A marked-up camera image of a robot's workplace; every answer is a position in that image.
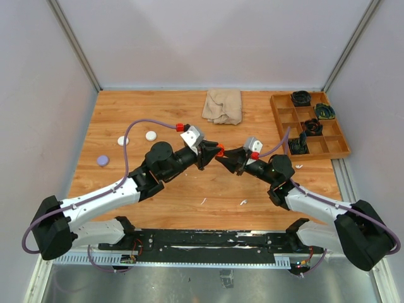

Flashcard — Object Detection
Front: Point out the purple cable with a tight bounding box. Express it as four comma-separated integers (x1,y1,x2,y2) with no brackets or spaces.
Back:
252,126,401,278
21,118,186,274

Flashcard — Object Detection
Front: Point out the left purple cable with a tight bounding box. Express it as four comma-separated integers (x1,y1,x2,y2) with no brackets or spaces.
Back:
21,118,186,274

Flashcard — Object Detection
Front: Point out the black orange rolled sock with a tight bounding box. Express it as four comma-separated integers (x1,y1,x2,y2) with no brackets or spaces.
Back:
302,119,323,136

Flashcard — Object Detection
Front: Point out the white charging case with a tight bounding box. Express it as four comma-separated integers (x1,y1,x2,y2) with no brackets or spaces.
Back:
117,136,129,146
145,131,157,141

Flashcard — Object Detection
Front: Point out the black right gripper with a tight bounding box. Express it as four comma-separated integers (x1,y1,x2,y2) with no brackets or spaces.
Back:
216,146,277,186

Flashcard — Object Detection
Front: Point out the blue yellow rolled sock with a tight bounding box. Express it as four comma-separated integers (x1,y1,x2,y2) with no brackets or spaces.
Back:
314,103,336,120

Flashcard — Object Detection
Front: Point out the beige cloth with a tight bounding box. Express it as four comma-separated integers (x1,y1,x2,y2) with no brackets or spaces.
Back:
201,89,242,125

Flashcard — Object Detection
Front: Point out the wooden compartment tray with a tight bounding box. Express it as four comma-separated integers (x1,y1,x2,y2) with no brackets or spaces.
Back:
270,91,350,161

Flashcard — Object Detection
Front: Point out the purple charging case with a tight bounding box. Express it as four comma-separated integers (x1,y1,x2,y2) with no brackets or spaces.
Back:
97,155,109,167

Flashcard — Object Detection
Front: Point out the orange earbud charging case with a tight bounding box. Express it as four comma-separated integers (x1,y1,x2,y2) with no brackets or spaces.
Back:
216,150,224,158

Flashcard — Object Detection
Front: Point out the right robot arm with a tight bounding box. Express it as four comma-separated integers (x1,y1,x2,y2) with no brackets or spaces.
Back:
216,148,401,271

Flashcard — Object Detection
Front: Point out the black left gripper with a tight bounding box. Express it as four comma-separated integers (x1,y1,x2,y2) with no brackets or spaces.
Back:
162,140,222,181

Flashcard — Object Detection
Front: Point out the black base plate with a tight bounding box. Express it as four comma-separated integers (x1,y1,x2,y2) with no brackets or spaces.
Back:
98,229,324,266

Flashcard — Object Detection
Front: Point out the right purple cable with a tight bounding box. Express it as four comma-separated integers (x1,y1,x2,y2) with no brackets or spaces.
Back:
252,126,401,278

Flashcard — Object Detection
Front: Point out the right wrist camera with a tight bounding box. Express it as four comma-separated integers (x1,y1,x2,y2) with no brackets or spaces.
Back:
243,136,263,154

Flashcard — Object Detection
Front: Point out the dark green rolled sock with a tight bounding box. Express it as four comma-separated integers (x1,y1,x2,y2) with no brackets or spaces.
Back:
288,132,309,155

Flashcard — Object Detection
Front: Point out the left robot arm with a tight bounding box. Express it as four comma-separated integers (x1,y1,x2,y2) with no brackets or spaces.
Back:
31,140,222,261

